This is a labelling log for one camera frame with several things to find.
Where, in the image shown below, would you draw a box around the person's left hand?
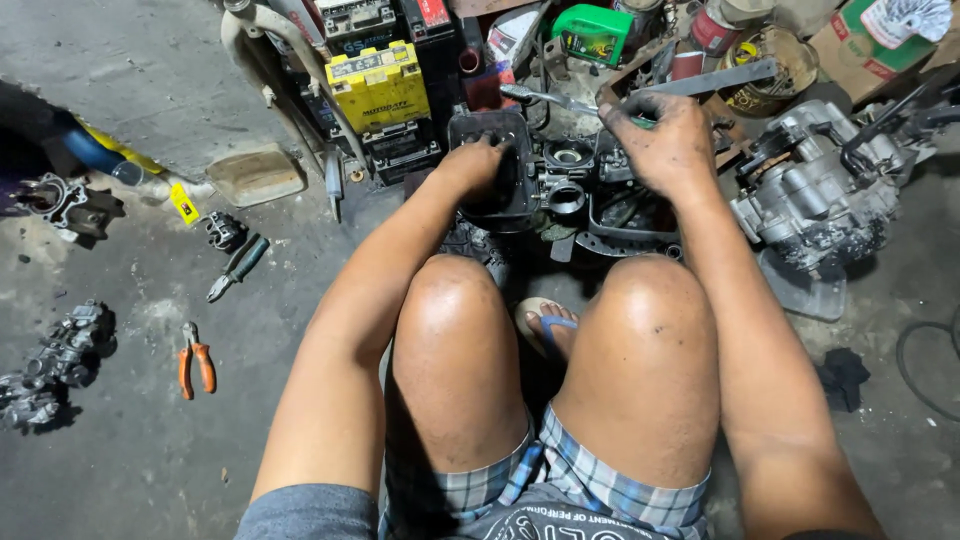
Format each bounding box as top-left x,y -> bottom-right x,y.
436,133 -> 513,204

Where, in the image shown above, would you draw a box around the person's right hand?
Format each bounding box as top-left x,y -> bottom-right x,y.
597,91 -> 719,204

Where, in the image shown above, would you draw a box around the grey metal carburetor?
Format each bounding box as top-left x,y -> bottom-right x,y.
534,131 -> 639,219

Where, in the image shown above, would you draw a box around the green oil bottle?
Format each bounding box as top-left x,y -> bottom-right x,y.
551,3 -> 635,67

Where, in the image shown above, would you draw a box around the flat grey metal bar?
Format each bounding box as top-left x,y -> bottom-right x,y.
633,58 -> 780,99

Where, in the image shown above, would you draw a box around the black battery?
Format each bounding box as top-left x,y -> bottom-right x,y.
361,120 -> 444,187

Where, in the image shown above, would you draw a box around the red can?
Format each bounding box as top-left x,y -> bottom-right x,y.
688,0 -> 751,57

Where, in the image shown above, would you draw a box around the yellow battery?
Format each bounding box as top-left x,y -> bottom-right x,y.
324,40 -> 432,135

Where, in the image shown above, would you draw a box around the round tin of parts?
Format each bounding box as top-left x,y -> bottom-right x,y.
716,26 -> 820,120

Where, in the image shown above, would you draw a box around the silver motorcycle engine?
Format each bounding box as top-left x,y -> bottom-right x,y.
729,97 -> 939,280

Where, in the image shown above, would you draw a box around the beige plastic tray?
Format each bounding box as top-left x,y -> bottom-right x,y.
205,144 -> 307,209

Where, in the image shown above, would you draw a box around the grey metal plate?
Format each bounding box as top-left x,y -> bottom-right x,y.
757,247 -> 849,322

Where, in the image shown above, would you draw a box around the cardboard box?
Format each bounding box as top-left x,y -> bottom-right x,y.
808,0 -> 960,102

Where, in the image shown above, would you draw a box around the small black metal part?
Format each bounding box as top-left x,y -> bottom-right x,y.
204,211 -> 249,253

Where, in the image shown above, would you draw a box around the yellow tag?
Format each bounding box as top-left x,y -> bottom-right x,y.
169,183 -> 202,227

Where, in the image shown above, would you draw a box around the plaid shorts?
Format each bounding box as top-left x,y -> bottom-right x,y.
378,401 -> 712,540

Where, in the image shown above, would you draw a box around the black rag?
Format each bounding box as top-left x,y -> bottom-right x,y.
816,346 -> 873,414

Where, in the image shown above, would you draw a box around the dark metal engine part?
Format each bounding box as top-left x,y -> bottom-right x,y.
11,172 -> 127,249

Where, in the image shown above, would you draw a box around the dirty carburetor assembly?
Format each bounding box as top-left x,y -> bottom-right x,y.
0,300 -> 119,432

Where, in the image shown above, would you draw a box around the blue strap sandal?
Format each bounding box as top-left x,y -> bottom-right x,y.
514,297 -> 580,361

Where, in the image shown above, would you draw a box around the white motorcycle frame tube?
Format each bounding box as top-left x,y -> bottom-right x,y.
220,0 -> 370,175

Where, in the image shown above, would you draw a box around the green-handled pliers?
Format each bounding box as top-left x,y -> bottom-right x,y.
205,234 -> 271,304

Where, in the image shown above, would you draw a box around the orange-handled pliers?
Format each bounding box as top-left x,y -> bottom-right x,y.
177,321 -> 219,402

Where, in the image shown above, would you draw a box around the black cable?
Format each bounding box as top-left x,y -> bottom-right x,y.
895,303 -> 960,423

